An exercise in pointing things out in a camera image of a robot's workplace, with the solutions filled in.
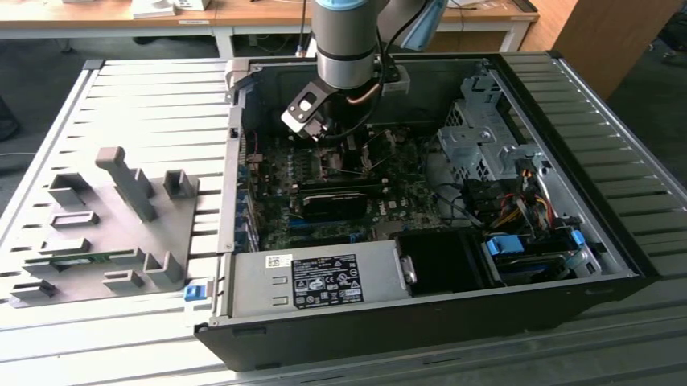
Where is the CPU socket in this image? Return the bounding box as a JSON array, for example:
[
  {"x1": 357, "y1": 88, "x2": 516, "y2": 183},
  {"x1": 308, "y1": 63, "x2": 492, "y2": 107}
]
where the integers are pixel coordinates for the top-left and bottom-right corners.
[{"x1": 319, "y1": 146, "x2": 375, "y2": 180}]

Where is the black office chair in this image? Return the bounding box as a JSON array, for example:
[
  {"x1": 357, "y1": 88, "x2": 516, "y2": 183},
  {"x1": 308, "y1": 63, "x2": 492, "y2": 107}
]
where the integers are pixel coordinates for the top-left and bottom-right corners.
[{"x1": 656, "y1": 0, "x2": 687, "y2": 68}]

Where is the metal socket cover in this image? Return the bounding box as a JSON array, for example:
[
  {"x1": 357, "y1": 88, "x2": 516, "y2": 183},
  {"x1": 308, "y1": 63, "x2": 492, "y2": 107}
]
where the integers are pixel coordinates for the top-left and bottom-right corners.
[{"x1": 361, "y1": 127, "x2": 399, "y2": 173}]

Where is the blue disk carrier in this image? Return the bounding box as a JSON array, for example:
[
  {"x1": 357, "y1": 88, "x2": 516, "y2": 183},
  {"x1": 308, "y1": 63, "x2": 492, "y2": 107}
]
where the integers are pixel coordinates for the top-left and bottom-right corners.
[{"x1": 480, "y1": 234, "x2": 525, "y2": 257}]

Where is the black graphics card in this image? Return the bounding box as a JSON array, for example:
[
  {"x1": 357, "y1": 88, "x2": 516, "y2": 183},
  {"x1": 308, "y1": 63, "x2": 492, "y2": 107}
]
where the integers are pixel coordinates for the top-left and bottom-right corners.
[{"x1": 297, "y1": 191, "x2": 371, "y2": 222}]

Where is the yellow red wire bundle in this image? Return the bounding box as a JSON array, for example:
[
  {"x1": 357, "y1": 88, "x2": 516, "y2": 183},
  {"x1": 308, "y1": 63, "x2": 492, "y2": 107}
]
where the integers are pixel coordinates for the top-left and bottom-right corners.
[{"x1": 497, "y1": 168, "x2": 555, "y2": 232}]

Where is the wooden cabinet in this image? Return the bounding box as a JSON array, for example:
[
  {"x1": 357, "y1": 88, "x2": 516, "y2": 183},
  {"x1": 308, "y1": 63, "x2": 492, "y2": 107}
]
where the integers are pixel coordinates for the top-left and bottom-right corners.
[{"x1": 519, "y1": 0, "x2": 679, "y2": 101}]

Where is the thin wire locking lever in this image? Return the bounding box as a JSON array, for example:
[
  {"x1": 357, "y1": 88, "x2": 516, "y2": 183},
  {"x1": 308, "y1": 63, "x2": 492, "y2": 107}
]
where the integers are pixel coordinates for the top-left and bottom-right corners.
[{"x1": 343, "y1": 158, "x2": 391, "y2": 176}]

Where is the white box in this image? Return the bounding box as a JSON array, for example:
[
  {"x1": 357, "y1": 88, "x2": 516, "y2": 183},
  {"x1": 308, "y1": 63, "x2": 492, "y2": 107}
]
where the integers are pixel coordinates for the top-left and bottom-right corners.
[{"x1": 131, "y1": 0, "x2": 181, "y2": 20}]

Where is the metal drive cage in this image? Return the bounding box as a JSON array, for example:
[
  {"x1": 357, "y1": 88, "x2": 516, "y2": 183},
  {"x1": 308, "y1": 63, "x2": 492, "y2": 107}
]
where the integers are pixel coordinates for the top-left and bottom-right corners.
[{"x1": 437, "y1": 60, "x2": 553, "y2": 182}]

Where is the thin red wire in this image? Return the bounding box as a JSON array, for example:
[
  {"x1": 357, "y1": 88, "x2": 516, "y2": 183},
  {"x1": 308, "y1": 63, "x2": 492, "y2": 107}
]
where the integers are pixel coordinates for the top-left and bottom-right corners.
[{"x1": 249, "y1": 130, "x2": 263, "y2": 178}]

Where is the green motherboard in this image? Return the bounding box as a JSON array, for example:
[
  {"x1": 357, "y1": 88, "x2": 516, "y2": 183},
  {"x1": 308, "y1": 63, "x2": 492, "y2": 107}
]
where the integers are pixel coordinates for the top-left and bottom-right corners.
[{"x1": 249, "y1": 124, "x2": 484, "y2": 250}]

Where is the grey parts rack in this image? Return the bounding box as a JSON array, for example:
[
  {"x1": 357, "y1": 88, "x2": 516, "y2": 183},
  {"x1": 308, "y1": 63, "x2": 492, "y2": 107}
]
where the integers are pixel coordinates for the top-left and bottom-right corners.
[{"x1": 0, "y1": 146, "x2": 200, "y2": 309}]

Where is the small silver side camera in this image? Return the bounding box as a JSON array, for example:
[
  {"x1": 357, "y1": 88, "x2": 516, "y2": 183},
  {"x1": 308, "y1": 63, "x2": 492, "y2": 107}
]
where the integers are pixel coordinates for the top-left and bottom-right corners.
[{"x1": 381, "y1": 66, "x2": 412, "y2": 96}]

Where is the wooden desk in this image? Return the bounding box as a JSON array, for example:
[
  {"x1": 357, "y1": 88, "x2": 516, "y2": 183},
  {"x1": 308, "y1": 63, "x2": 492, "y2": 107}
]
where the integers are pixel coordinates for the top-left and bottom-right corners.
[{"x1": 0, "y1": 0, "x2": 541, "y2": 60}]

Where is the silver power supply unit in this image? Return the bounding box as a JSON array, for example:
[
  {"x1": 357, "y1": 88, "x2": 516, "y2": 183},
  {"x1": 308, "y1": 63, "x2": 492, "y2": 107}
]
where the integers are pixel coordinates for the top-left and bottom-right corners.
[{"x1": 228, "y1": 240, "x2": 420, "y2": 318}]

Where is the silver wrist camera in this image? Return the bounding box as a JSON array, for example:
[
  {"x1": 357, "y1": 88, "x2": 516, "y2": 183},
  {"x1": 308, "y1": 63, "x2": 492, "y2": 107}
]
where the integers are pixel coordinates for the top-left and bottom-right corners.
[{"x1": 280, "y1": 79, "x2": 337, "y2": 141}]

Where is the green RAM stick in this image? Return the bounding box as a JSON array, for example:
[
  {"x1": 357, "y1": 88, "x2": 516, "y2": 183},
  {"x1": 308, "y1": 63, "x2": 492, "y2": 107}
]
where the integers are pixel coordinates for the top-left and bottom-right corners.
[{"x1": 25, "y1": 249, "x2": 135, "y2": 269}]

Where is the black open PC case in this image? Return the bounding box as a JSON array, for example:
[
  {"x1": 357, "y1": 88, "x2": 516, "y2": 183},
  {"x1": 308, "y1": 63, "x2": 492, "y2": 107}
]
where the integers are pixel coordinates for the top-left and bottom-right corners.
[{"x1": 192, "y1": 50, "x2": 664, "y2": 373}]

